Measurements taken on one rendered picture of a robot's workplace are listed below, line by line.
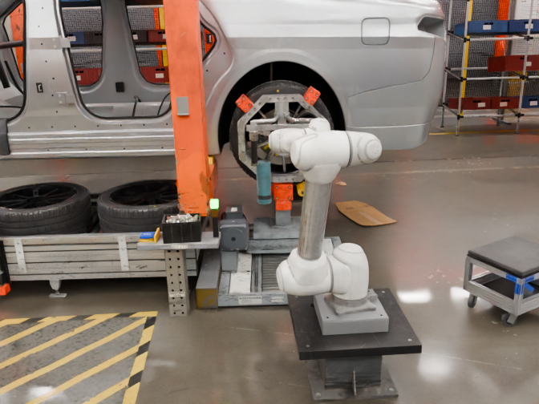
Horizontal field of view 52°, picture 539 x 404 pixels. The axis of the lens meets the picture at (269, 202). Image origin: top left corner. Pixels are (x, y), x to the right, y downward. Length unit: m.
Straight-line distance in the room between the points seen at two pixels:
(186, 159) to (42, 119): 1.11
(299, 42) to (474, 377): 2.06
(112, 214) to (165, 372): 1.13
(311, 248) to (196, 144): 1.06
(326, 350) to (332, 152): 0.82
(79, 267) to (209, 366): 1.12
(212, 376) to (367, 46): 2.07
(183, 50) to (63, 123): 1.11
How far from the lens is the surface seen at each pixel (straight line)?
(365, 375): 2.58
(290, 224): 3.75
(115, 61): 5.36
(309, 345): 2.35
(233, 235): 3.32
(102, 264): 3.44
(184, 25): 2.95
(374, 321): 2.42
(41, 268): 3.57
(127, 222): 3.43
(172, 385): 2.69
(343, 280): 2.37
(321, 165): 1.98
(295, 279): 2.30
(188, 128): 3.00
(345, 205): 4.79
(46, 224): 3.62
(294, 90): 3.46
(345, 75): 3.50
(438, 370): 2.80
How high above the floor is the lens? 1.58
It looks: 19 degrees down
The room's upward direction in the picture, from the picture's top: 1 degrees counter-clockwise
